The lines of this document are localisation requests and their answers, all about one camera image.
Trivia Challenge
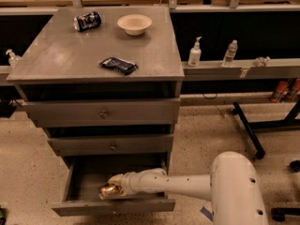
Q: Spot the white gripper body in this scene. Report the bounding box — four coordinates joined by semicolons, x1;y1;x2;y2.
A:
120;172;135;195

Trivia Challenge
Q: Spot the orange soda can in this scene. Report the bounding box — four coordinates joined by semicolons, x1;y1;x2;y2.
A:
98;184;120;200

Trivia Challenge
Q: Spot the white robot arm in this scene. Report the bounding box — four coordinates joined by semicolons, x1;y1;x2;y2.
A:
109;152;269;225

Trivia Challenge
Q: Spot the grey open bottom drawer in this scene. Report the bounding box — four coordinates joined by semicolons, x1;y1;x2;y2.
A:
52;153;175;217

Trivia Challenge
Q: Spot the grey middle drawer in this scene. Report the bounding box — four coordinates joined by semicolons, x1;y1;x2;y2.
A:
48;134;173;157

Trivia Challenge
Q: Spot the grey top drawer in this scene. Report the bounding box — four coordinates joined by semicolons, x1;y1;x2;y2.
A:
23;98;180;128

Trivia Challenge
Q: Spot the grey drawer cabinet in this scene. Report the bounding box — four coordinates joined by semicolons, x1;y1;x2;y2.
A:
7;5;186;218

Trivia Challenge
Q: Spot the blue soda can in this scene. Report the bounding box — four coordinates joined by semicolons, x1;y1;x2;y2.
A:
73;11;101;32

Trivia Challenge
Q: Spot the dark blue snack bag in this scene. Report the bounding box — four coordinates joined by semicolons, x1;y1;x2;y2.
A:
99;57;139;76

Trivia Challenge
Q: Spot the black stand leg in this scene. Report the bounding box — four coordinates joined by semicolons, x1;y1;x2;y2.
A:
232;101;265;159

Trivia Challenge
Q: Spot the white pump bottle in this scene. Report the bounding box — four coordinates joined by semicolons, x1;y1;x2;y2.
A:
187;37;202;67

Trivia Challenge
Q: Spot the black chair base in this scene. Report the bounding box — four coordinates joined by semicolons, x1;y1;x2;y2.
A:
271;207;300;222

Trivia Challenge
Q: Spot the white bowl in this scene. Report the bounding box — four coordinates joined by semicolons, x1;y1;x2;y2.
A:
117;14;152;36

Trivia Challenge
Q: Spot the small sanitizer bottle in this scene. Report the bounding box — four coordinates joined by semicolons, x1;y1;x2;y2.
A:
6;49;21;68

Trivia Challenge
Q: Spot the clear water bottle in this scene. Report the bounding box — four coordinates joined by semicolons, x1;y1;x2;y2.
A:
221;39;238;68

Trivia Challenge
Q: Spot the crumpled paper wad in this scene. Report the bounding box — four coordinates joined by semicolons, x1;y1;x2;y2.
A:
254;56;271;67

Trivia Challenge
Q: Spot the orange spray bottle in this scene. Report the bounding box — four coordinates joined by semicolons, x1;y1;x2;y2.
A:
269;81;288;103
284;78;300;101

